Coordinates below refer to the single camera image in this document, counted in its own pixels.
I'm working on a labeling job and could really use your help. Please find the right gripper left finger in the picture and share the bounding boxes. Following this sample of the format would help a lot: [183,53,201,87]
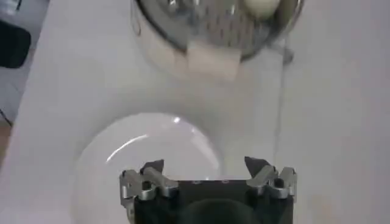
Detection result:
[119,158,180,214]

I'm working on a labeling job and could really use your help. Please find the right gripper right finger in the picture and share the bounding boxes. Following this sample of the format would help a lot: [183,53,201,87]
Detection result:
[244,156,298,201]

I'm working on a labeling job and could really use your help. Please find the black robot torso part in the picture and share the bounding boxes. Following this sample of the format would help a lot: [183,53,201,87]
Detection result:
[0,19,32,69]

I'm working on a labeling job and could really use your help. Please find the perforated steel steamer basket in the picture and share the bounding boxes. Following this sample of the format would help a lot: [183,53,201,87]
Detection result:
[133,0,305,63]

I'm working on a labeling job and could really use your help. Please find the white electric pot base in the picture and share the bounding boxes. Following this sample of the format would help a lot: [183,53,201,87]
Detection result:
[130,0,245,83]

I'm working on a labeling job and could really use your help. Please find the round white plate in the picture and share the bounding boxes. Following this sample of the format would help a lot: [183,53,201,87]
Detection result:
[71,112,228,224]

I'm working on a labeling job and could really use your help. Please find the white steamed bun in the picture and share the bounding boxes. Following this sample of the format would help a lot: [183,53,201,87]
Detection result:
[242,0,282,21]

